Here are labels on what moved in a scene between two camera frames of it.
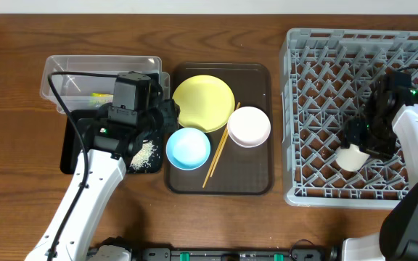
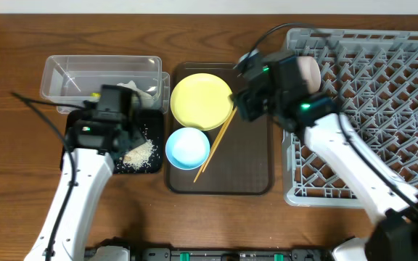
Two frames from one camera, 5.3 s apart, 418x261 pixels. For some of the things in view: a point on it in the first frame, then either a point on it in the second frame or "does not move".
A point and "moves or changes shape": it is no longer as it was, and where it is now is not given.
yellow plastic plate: (206, 103) does not move
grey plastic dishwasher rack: (326, 75) does not move
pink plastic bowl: (248, 127) -> (310, 72)
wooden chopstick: (222, 138) moves or changes shape
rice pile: (141, 157) does not move
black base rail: (298, 251) does not move
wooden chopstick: (218, 156) -> (207, 163)
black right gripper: (356, 137) -> (245, 103)
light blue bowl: (188, 148) does not move
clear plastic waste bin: (92, 92) does not move
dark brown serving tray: (239, 170) does not move
